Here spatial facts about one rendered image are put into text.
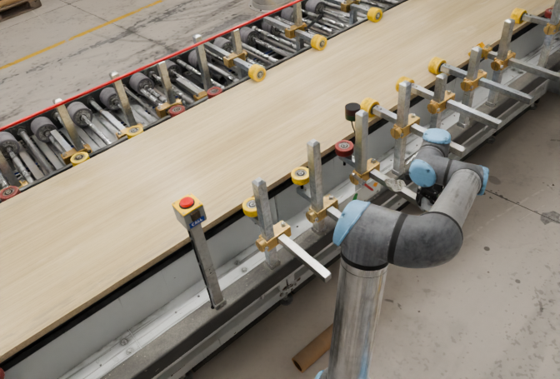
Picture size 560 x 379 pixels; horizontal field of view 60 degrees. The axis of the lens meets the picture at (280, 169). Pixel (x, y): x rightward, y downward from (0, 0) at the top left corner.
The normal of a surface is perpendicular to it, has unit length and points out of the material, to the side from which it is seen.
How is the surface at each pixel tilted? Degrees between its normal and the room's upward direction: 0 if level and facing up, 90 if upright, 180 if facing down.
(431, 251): 62
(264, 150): 0
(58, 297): 0
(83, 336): 90
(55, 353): 90
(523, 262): 0
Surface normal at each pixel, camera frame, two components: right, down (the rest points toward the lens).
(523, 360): -0.10, -0.76
